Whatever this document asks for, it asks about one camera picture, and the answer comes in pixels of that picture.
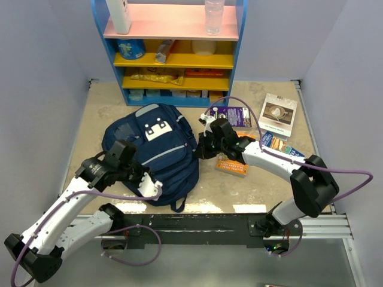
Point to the white coffee cover book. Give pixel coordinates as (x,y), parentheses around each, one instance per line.
(277,115)

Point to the orange red snack box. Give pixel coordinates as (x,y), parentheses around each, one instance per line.
(205,72)

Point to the silver foil snack packet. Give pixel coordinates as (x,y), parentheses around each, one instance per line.
(164,50)

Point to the blue snack canister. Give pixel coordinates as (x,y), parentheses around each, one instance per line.
(131,49)

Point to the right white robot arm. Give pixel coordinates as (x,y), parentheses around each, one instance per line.
(312,185)

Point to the black metal base plate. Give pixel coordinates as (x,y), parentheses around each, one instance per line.
(201,229)

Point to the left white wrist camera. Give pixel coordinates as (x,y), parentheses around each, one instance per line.
(149,188)

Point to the blue colourful shelf unit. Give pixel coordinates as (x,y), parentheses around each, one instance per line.
(184,23)

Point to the yellow snack bag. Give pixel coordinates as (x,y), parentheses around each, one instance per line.
(166,76)

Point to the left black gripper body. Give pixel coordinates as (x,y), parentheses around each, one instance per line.
(132,171)

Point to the blue Treehouse book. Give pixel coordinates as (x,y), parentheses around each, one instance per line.
(271,141)

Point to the white rectangular bottle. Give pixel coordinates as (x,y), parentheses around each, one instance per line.
(120,16)

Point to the cream round container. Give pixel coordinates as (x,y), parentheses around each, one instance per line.
(203,48)

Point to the small boxes bottom shelf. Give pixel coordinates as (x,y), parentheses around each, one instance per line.
(141,94)

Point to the purple paperback book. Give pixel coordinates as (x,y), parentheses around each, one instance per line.
(236,116)

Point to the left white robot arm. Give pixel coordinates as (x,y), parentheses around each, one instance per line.
(41,249)

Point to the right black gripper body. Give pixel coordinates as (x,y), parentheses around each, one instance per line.
(211,146)

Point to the orange Treehouse book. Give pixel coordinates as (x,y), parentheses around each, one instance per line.
(224,164)

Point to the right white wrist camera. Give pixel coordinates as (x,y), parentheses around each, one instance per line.
(206,120)

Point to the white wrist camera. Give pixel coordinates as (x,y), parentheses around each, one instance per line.
(149,188)
(206,120)

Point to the navy blue student backpack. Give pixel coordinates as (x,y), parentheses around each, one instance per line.
(165,143)

